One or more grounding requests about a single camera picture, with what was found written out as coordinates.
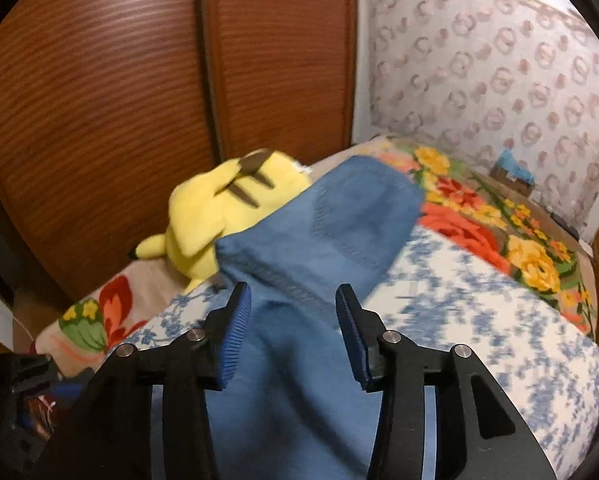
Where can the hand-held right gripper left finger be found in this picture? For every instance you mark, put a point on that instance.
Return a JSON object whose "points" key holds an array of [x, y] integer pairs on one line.
{"points": [[234, 340]]}

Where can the black equipment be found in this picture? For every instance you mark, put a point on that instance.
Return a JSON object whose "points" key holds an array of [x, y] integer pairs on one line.
{"points": [[24, 375]]}

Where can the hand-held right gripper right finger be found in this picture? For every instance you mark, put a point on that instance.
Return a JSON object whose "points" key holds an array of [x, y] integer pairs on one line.
{"points": [[354, 340]]}

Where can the light blue small object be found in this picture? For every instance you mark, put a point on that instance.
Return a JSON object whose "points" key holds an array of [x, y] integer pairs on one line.
{"points": [[515, 165]]}

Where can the yellow plush toy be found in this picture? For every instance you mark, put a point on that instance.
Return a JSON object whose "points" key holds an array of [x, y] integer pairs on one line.
{"points": [[204, 210]]}

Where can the wooden louvered wardrobe door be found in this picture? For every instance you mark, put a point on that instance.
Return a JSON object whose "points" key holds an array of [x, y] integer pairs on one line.
{"points": [[94, 110], [279, 60]]}

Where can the blue and white floral quilt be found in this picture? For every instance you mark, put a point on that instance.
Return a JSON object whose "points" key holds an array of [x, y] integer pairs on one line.
{"points": [[479, 320]]}

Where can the brown small box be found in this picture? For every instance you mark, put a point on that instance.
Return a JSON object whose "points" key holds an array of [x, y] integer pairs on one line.
{"points": [[507, 182]]}

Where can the floral blanket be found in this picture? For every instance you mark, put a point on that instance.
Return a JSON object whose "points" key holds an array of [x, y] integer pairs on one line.
{"points": [[479, 230]]}

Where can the blue denim pants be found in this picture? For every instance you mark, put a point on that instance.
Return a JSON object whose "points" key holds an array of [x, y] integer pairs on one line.
{"points": [[329, 220]]}

